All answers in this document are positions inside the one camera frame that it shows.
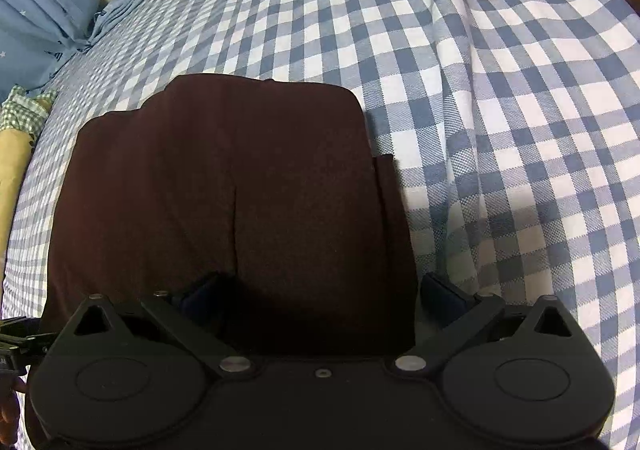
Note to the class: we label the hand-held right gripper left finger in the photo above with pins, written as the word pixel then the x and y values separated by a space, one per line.
pixel 202 295

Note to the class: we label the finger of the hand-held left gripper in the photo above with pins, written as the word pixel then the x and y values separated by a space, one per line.
pixel 25 339

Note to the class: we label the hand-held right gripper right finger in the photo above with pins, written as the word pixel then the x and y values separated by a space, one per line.
pixel 440 297

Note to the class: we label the dark brown printed long-sleeve shirt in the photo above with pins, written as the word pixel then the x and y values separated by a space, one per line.
pixel 225 190

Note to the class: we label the person's left hand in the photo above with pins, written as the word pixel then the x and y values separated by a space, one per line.
pixel 9 410

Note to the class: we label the cream avocado print pillow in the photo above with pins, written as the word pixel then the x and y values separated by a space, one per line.
pixel 11 180

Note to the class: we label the blue white checked bed sheet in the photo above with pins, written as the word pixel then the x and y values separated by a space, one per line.
pixel 475 105

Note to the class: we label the green checked cloth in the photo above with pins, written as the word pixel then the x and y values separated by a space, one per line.
pixel 25 112

